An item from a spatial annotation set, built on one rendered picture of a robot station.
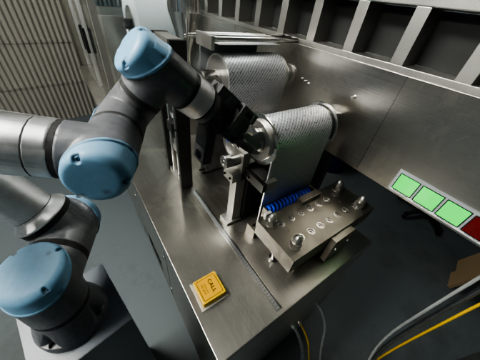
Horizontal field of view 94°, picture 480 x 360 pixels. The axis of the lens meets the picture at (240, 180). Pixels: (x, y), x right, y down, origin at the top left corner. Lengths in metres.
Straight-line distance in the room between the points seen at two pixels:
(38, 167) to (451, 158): 0.80
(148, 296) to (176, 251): 0.97
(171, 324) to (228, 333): 0.99
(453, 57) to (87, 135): 0.79
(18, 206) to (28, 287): 0.16
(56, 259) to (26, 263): 0.05
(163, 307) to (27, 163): 1.43
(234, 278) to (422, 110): 0.68
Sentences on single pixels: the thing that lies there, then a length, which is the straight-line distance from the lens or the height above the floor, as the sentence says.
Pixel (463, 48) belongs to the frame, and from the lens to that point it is 0.81.
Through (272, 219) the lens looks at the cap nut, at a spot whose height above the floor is 1.06.
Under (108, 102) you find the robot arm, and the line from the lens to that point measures 0.40.
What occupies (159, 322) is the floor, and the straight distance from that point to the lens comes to 1.66.
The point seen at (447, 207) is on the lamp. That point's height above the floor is 1.19.
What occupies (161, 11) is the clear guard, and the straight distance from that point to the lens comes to 1.46.
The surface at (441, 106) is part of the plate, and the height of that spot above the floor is 1.40.
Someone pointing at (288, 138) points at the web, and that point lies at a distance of 0.62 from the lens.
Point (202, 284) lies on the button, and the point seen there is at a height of 0.92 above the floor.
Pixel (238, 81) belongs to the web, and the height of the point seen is 1.35.
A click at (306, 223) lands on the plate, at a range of 0.73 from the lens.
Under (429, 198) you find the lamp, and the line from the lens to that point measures 0.79.
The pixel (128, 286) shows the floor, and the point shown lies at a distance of 1.79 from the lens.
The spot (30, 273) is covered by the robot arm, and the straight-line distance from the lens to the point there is 0.58.
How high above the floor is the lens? 1.56
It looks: 40 degrees down
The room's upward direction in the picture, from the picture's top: 8 degrees clockwise
